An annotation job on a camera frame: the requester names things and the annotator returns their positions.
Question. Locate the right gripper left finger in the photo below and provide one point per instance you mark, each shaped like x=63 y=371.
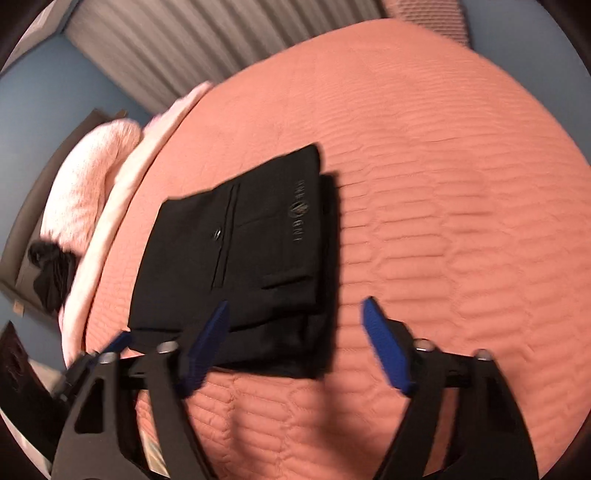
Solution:
x=199 y=352

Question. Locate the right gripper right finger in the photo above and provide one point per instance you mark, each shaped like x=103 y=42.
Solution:
x=393 y=343

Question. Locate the black pants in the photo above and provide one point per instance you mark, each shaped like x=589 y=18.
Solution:
x=267 y=244

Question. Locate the light pink folded blanket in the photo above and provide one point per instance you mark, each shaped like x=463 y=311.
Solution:
x=73 y=316

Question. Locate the salmon quilted bedspread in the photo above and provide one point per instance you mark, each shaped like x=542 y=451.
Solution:
x=465 y=212

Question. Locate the black garment beside bed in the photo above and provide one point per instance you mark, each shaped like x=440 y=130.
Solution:
x=57 y=269

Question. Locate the pink lace pillow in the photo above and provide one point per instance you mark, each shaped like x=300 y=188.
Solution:
x=82 y=184

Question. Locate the grey pleated curtain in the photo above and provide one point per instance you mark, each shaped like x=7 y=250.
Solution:
x=157 y=51

